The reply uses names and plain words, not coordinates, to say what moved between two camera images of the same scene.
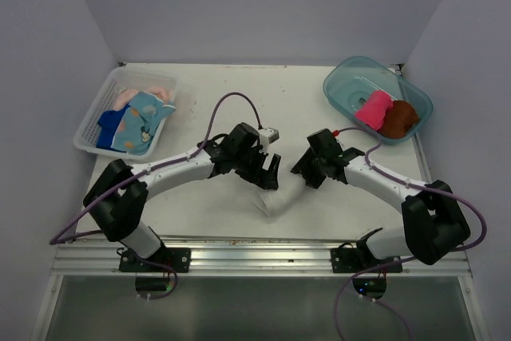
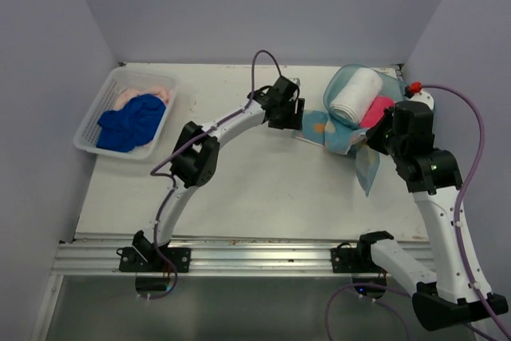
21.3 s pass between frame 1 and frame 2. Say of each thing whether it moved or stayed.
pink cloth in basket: stayed
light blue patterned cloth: moved
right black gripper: moved
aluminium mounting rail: stayed
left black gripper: moved
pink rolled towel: stayed
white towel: moved
